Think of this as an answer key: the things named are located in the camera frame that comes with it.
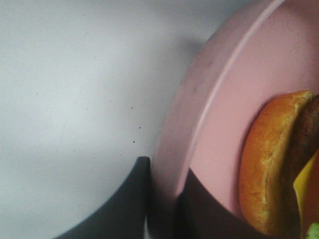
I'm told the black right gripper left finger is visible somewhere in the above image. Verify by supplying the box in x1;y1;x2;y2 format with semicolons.
57;156;150;239

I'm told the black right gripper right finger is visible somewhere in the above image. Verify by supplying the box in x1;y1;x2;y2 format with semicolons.
174;170;262;239

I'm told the burger with lettuce and cheese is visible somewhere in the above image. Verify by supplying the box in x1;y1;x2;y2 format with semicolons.
239;91;319;238

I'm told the pink round plate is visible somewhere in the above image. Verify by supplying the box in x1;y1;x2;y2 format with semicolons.
148;0;319;239

